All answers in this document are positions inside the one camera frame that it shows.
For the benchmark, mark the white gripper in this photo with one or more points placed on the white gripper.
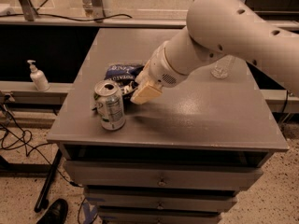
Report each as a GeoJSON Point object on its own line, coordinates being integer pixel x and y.
{"type": "Point", "coordinates": [160, 68]}

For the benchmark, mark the blue chip bag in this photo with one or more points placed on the blue chip bag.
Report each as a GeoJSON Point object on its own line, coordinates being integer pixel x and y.
{"type": "Point", "coordinates": [124, 75]}

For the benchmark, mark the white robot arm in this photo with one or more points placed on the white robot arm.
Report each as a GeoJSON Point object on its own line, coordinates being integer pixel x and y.
{"type": "Point", "coordinates": [215, 28]}

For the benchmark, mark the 7up soda can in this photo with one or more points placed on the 7up soda can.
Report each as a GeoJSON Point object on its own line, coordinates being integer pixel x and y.
{"type": "Point", "coordinates": [109, 104]}

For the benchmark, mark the clear plastic water bottle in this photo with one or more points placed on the clear plastic water bottle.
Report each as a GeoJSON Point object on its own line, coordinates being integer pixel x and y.
{"type": "Point", "coordinates": [222, 67]}

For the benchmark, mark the grey drawer cabinet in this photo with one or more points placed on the grey drawer cabinet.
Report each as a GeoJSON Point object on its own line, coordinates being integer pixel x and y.
{"type": "Point", "coordinates": [203, 121]}

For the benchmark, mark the white pump soap bottle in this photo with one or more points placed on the white pump soap bottle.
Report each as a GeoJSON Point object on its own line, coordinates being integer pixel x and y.
{"type": "Point", "coordinates": [38, 77]}

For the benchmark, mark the top grey drawer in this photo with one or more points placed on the top grey drawer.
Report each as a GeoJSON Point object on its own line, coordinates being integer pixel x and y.
{"type": "Point", "coordinates": [150, 175]}

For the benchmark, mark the grey drawer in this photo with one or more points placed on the grey drawer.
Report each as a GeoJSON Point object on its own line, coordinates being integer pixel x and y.
{"type": "Point", "coordinates": [150, 216]}
{"type": "Point", "coordinates": [150, 175]}
{"type": "Point", "coordinates": [160, 200]}

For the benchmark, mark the middle grey drawer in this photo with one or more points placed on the middle grey drawer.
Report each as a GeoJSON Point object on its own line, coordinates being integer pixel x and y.
{"type": "Point", "coordinates": [160, 200]}

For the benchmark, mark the bottom grey drawer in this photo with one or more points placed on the bottom grey drawer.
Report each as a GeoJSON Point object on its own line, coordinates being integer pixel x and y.
{"type": "Point", "coordinates": [150, 216]}

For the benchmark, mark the black shoe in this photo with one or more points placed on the black shoe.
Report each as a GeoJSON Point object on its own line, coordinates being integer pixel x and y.
{"type": "Point", "coordinates": [56, 214]}

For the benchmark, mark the black metal table leg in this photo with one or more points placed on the black metal table leg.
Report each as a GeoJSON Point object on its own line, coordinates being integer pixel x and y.
{"type": "Point", "coordinates": [42, 202]}

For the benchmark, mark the middle metal frame post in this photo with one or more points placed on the middle metal frame post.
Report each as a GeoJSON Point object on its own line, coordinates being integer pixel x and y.
{"type": "Point", "coordinates": [98, 12]}

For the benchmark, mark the metal frame post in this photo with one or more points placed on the metal frame post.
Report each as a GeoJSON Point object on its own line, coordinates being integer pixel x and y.
{"type": "Point", "coordinates": [98, 12]}
{"type": "Point", "coordinates": [28, 10]}

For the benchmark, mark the left metal frame post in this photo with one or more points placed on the left metal frame post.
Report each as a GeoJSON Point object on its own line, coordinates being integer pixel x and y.
{"type": "Point", "coordinates": [28, 10]}

